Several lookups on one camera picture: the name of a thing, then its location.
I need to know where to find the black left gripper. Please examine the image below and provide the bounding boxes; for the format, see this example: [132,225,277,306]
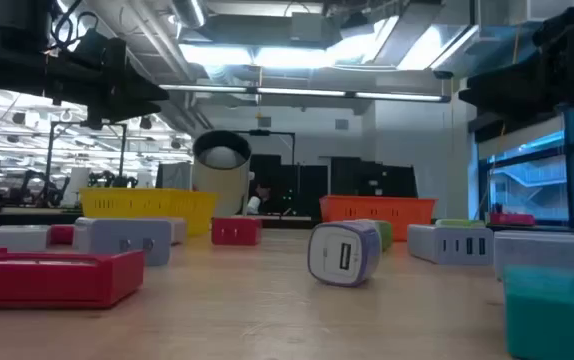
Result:
[41,37,171,131]

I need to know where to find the pink plug charger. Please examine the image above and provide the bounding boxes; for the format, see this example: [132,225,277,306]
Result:
[166,216,188,245]

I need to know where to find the lavender two-prong charger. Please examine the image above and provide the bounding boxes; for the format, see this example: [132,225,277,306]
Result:
[493,229,574,281]
[72,216,172,268]

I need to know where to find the light green case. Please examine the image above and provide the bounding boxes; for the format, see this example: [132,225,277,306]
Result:
[434,218,487,230]

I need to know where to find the small red box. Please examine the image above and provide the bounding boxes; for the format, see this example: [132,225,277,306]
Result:
[48,224,76,246]

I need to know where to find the red plug charger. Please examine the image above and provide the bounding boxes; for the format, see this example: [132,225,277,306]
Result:
[210,217,263,247]

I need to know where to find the lavender multi-port USB charger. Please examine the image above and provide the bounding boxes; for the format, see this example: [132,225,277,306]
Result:
[406,223,495,266]

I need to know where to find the pale lavender box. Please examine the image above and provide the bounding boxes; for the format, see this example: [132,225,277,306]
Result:
[0,224,52,253]

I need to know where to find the green white charger cube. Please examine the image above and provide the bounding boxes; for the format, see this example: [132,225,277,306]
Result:
[361,218,394,253]

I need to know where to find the teal rectangular box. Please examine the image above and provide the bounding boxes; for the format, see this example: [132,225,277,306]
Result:
[503,264,574,360]

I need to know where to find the yellow plastic basket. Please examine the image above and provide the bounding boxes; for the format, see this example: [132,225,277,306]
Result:
[79,187,218,237]

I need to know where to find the red storage box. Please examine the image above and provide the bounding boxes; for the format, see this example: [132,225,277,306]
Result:
[488,212,537,227]

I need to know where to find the person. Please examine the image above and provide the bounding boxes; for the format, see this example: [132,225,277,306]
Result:
[254,182,276,211]

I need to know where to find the long ceiling light strip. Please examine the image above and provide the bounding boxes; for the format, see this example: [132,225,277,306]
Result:
[159,83,452,104]

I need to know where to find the black partition panel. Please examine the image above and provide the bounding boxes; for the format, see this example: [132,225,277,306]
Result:
[249,153,329,221]
[330,156,418,199]

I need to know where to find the grey ceiling junction box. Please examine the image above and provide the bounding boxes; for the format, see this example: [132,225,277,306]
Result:
[289,12,324,44]

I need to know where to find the orange plastic basket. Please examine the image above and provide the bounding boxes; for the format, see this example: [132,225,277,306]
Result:
[319,194,438,243]

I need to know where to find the purple-trimmed white USB charger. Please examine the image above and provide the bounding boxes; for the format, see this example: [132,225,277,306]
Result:
[307,219,382,289]

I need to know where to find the black window frame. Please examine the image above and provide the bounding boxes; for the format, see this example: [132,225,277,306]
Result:
[476,104,574,231]

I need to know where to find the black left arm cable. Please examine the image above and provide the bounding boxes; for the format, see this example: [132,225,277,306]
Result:
[49,0,101,51]

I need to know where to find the black metal gantry frame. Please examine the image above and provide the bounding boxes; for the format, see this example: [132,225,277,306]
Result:
[231,128,297,166]
[44,119,128,207]

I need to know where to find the silver ventilation duct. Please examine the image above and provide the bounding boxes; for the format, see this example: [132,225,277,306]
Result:
[169,0,208,30]

